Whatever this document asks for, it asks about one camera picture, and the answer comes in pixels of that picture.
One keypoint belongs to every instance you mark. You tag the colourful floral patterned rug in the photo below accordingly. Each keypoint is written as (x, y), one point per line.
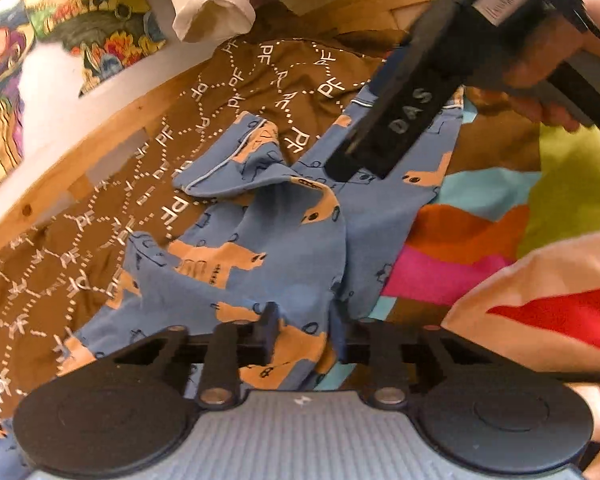
(105, 35)

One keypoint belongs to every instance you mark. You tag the wavy yellow purple wall poster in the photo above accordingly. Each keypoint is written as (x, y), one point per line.
(0, 110)

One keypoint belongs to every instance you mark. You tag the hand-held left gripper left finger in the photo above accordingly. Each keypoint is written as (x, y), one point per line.
(267, 332)

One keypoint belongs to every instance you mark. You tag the person's right hand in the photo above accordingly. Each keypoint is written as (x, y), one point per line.
(535, 55)

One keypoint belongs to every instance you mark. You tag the blue printed pants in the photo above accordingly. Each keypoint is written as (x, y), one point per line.
(300, 240)

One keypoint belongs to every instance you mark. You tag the peach cloth with red print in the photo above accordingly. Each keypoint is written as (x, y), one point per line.
(540, 280)

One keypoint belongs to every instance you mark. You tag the white hanging garment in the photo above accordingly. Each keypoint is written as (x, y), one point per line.
(205, 5)

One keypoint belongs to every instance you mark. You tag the wooden bed frame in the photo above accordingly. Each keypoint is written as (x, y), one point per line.
(55, 187)

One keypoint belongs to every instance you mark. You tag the colourful patchwork blanket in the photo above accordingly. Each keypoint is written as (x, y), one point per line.
(470, 240)

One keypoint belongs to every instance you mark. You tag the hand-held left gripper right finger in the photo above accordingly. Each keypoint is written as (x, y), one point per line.
(339, 340)

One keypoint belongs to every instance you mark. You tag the brown patterned blanket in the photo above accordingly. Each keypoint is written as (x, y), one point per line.
(280, 75)

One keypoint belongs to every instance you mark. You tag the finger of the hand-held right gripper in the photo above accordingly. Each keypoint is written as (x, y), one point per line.
(352, 162)

